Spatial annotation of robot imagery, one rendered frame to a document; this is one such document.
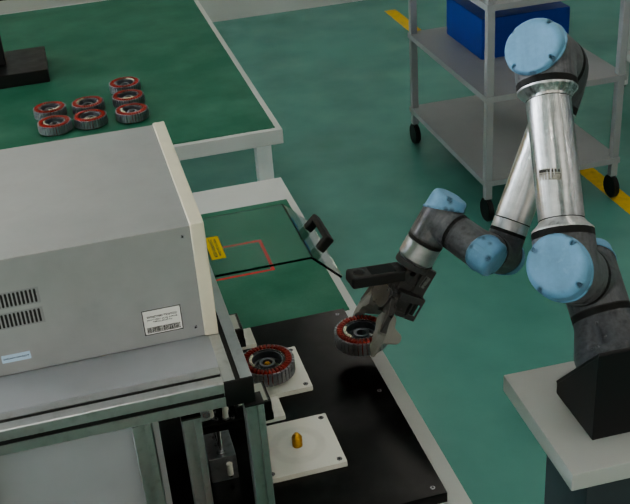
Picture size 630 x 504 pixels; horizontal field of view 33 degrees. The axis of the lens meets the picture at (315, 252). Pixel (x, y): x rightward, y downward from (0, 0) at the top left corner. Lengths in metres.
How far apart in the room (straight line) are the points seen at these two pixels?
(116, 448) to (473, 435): 1.75
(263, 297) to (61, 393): 0.94
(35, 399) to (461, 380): 2.03
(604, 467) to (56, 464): 0.97
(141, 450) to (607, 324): 0.90
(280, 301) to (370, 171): 2.42
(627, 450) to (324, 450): 0.56
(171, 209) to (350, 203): 2.92
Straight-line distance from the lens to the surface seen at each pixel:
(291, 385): 2.13
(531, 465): 3.14
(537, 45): 2.03
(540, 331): 3.69
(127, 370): 1.66
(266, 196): 2.96
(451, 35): 4.82
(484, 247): 2.02
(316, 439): 2.00
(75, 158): 1.90
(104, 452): 1.65
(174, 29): 4.52
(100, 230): 1.63
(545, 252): 1.93
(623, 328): 2.03
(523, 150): 2.16
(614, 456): 2.03
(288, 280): 2.54
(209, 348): 1.68
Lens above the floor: 2.05
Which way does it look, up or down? 29 degrees down
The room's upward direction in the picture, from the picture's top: 4 degrees counter-clockwise
